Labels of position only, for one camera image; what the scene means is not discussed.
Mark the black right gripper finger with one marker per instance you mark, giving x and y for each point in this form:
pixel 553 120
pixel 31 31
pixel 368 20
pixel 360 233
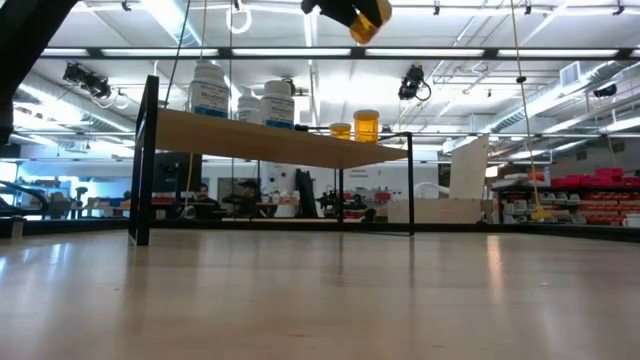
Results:
pixel 375 10
pixel 330 9

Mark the orange pill bottle white cap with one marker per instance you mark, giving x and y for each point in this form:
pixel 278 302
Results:
pixel 364 31
pixel 340 131
pixel 366 127

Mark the white medicine bottle blue label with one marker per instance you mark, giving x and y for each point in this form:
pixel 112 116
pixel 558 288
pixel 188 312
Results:
pixel 277 105
pixel 209 92
pixel 248 110

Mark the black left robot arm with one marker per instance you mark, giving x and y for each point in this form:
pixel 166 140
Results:
pixel 25 40

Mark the black overhead rig bar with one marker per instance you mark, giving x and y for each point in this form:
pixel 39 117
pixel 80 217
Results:
pixel 357 52

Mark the black leaning panel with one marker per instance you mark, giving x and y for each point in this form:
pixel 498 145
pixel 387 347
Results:
pixel 305 192

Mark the white board panel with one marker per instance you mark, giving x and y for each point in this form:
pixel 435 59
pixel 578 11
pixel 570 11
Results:
pixel 470 170

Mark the person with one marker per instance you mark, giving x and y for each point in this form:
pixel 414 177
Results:
pixel 247 199
pixel 202 200

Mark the beige box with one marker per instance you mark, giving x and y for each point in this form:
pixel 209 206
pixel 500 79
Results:
pixel 435 211

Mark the black monitor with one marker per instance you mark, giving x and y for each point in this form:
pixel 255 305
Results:
pixel 170 172

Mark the storage rack with red bins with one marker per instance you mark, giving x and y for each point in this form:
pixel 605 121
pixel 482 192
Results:
pixel 590 200

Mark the black hanging camera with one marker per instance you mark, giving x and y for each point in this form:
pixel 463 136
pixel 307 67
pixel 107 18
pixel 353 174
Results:
pixel 412 82
pixel 87 80

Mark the wooden shelf with black frame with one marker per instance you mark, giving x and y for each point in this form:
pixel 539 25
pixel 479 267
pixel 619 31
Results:
pixel 260 142

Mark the black table edge frame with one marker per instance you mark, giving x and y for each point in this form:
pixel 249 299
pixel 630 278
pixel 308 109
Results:
pixel 75 226

